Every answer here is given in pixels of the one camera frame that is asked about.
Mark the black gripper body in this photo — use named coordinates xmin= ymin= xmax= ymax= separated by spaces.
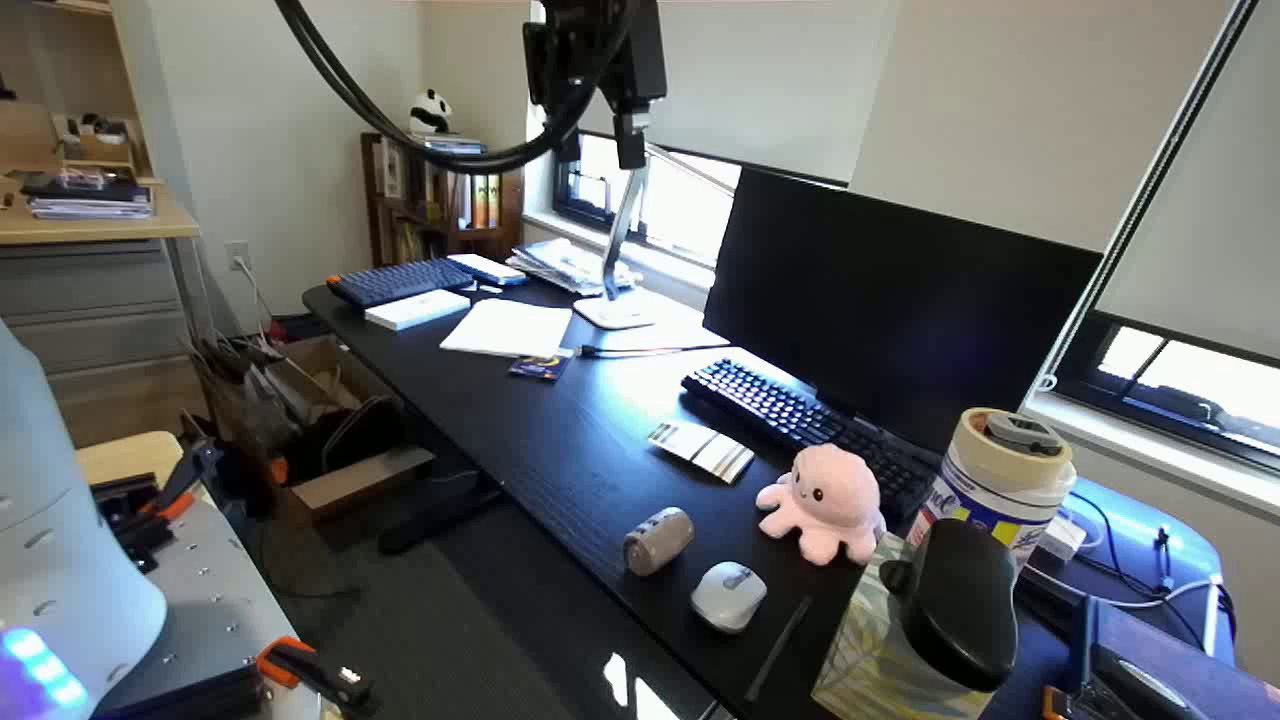
xmin=522 ymin=0 xmax=668 ymax=167

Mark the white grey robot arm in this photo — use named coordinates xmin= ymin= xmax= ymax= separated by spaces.
xmin=0 ymin=325 xmax=166 ymax=720

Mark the panda plush toy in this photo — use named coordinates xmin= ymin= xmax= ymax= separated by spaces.
xmin=408 ymin=86 xmax=452 ymax=134

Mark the stack of magazines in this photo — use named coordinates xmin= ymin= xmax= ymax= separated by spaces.
xmin=507 ymin=235 xmax=607 ymax=294

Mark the wooden bookshelf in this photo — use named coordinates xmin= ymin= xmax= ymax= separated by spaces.
xmin=358 ymin=130 xmax=522 ymax=262

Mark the white desk lamp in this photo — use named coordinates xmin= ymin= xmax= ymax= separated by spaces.
xmin=572 ymin=167 xmax=691 ymax=330

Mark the white paper stack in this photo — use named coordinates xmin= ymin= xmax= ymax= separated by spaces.
xmin=440 ymin=301 xmax=572 ymax=356

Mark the white book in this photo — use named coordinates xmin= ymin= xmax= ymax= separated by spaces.
xmin=363 ymin=286 xmax=471 ymax=330

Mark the dark blue notebook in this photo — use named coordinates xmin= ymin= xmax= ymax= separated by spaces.
xmin=329 ymin=258 xmax=471 ymax=308

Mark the black computer monitor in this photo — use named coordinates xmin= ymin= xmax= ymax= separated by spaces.
xmin=705 ymin=167 xmax=1098 ymax=452

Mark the cardboard box with tools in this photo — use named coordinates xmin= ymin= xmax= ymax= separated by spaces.
xmin=192 ymin=337 xmax=432 ymax=520

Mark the pink octopus plush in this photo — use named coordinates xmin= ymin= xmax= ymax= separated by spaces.
xmin=757 ymin=445 xmax=885 ymax=568

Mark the black keyboard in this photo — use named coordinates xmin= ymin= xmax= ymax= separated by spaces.
xmin=683 ymin=358 xmax=935 ymax=532

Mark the white computer mouse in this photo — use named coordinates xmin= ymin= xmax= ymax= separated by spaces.
xmin=691 ymin=560 xmax=769 ymax=633

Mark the wipes canister with yellow lid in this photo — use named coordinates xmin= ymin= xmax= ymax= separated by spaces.
xmin=909 ymin=407 xmax=1074 ymax=565

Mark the black pen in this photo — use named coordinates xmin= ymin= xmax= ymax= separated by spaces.
xmin=743 ymin=594 xmax=810 ymax=704

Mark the tissue box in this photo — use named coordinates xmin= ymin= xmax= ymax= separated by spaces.
xmin=810 ymin=537 xmax=991 ymax=720

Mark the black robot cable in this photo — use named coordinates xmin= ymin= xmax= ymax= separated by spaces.
xmin=273 ymin=0 xmax=633 ymax=177

